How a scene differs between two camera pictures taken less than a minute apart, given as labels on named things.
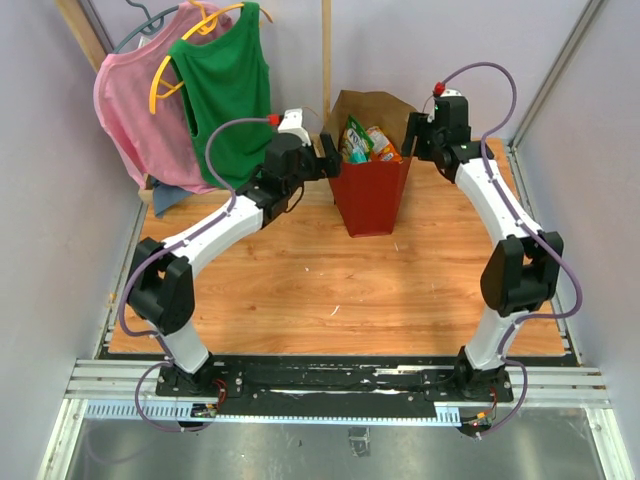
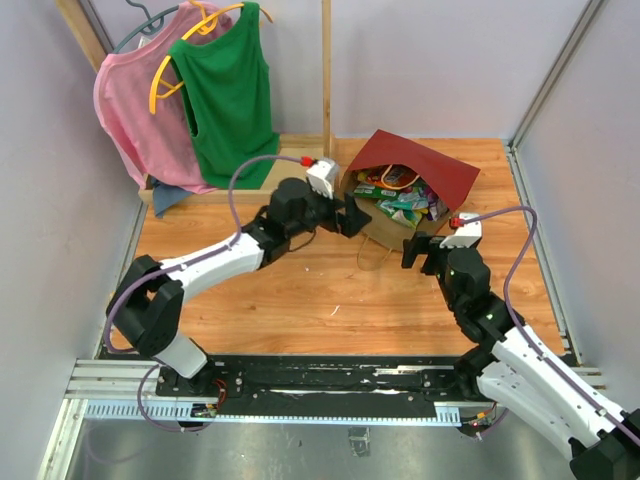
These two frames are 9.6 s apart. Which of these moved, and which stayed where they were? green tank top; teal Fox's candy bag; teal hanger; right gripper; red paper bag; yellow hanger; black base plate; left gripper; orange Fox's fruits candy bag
Moved: orange Fox's fruits candy bag; right gripper; teal Fox's candy bag; left gripper; red paper bag
Stayed: green tank top; black base plate; yellow hanger; teal hanger
